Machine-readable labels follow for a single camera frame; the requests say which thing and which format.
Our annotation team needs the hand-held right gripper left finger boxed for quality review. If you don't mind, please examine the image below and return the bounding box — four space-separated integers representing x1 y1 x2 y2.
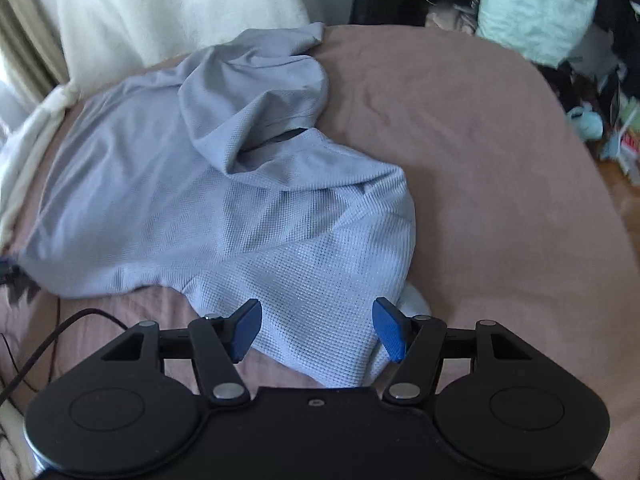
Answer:
100 298 263 407

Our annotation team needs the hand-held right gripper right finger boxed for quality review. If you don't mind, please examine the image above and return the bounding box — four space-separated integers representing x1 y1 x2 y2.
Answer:
371 297 532 406

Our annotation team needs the lavender grey shirt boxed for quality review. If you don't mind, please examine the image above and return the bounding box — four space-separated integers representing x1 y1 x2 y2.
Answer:
17 22 418 389

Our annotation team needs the cream white cloth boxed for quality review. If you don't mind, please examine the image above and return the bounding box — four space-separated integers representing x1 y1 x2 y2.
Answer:
0 84 82 253

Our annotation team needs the light blue plush toy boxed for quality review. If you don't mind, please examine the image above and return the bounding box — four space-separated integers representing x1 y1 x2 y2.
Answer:
566 106 604 142

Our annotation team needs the colourful packet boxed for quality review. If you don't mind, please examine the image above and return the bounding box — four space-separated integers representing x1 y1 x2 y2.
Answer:
602 110 640 187

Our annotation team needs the pale pink cloth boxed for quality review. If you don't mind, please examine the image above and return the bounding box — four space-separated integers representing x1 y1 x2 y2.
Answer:
425 0 478 37

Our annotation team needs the white duvet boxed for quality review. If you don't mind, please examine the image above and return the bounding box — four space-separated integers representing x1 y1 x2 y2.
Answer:
54 0 312 70

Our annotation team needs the mint green bag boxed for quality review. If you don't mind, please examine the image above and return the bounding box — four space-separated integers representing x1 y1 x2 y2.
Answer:
474 0 599 69

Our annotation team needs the beige curtain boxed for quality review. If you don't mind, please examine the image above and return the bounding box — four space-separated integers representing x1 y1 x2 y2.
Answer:
0 0 68 93

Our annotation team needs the black cable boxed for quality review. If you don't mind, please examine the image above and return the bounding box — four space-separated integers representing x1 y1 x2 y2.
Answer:
0 308 127 407

